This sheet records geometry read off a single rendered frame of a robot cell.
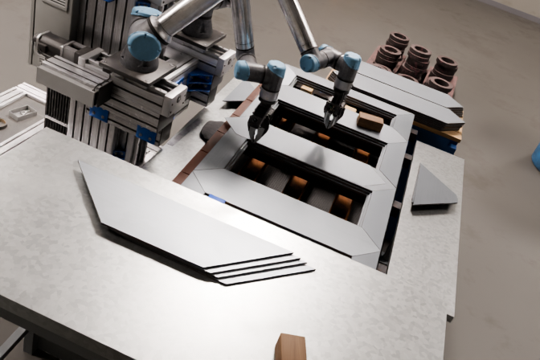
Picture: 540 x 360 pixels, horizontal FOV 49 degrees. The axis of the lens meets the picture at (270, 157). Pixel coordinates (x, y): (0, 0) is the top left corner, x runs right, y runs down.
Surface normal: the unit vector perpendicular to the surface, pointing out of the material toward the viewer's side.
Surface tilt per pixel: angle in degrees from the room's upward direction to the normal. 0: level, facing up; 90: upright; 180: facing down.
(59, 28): 90
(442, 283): 0
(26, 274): 0
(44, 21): 90
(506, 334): 0
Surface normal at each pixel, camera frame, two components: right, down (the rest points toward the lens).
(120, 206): 0.26, -0.80
